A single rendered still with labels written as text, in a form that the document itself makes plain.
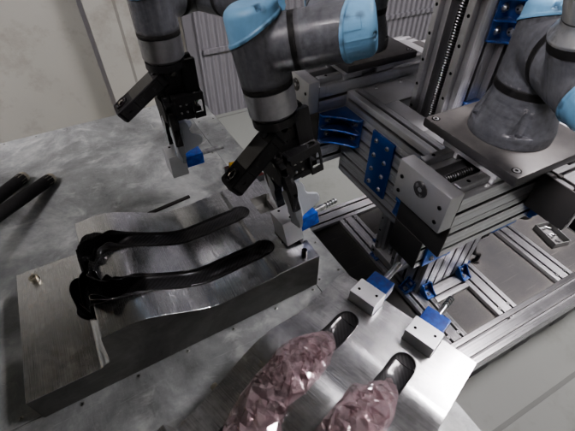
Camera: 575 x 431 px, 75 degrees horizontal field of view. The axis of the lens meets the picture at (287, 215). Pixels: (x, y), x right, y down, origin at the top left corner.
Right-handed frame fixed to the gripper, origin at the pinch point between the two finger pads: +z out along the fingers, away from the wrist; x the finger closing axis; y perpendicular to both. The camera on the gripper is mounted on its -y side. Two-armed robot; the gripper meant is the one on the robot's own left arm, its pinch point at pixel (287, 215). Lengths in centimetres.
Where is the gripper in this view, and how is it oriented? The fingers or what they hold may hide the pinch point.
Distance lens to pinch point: 69.8
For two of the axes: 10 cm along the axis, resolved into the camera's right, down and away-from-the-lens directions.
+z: 1.9, 7.3, 6.5
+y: 8.5, -4.5, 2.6
